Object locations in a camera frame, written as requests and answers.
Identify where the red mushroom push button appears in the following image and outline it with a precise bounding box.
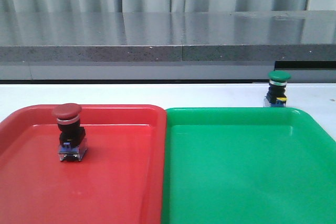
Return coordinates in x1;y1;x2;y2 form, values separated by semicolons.
52;103;88;162

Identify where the green mushroom push button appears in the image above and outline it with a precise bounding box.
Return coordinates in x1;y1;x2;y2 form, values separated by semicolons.
264;70;291;108

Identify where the grey stone countertop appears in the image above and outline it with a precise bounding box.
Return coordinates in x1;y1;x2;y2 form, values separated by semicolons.
1;11;335;82

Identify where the green plastic tray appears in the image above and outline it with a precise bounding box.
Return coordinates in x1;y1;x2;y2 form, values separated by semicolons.
162;108;335;223

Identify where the red plastic tray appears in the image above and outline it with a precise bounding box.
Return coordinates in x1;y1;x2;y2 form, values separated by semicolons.
1;104;166;223

